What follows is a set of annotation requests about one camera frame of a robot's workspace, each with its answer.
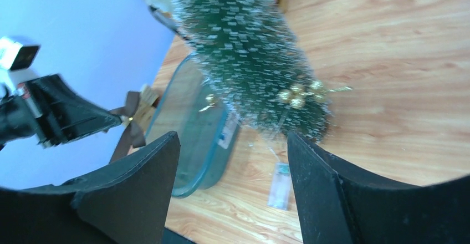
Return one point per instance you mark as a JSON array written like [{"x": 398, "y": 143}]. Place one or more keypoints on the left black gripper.
[{"x": 65, "y": 115}]

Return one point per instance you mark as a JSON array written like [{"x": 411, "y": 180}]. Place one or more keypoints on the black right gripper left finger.
[{"x": 125, "y": 201}]

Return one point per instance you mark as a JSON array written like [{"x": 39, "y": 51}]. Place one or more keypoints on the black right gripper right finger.
[{"x": 340, "y": 202}]

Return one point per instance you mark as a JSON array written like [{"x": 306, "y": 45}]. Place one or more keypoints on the brown ribbon bow ornament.
[{"x": 133, "y": 135}]

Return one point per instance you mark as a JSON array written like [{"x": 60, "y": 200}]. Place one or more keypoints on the gold bead garland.
[{"x": 297, "y": 94}]

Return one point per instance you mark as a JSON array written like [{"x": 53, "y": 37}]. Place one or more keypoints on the gold bell ornament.
[{"x": 211, "y": 100}]

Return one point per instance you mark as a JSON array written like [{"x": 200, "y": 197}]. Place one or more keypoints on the small frosted christmas tree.
[{"x": 248, "y": 54}]

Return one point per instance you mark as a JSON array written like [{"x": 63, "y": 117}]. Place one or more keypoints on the clear plastic battery box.
[{"x": 280, "y": 189}]

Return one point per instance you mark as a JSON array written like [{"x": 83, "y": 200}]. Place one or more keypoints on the cardboard wrapped felt pads pack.
[{"x": 149, "y": 100}]

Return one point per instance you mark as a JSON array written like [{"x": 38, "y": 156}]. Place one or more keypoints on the clear glass tray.
[{"x": 207, "y": 137}]

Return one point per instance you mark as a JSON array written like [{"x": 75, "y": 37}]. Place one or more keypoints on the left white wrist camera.
[{"x": 17, "y": 55}]

